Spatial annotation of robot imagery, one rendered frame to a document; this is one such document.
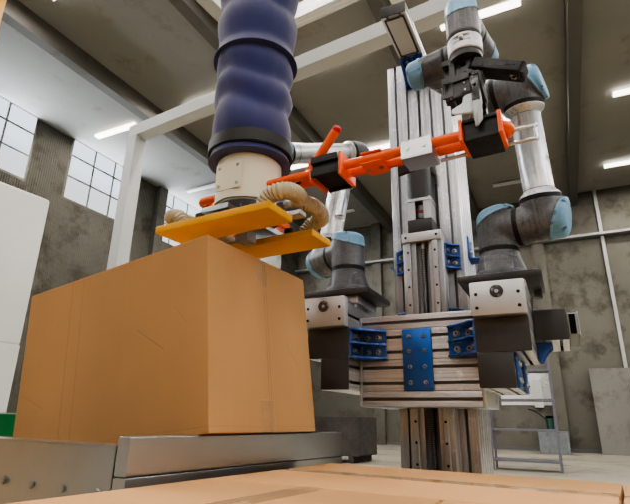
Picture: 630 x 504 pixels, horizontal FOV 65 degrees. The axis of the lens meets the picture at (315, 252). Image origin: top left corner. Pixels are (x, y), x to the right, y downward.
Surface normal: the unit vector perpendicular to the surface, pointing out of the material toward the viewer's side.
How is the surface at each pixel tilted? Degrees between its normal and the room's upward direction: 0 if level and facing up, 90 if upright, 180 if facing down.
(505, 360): 90
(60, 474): 90
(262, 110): 75
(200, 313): 90
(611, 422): 80
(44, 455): 90
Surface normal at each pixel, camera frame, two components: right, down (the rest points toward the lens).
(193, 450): 0.85, -0.15
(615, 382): -0.43, -0.45
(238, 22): -0.36, -0.13
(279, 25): 0.61, -0.06
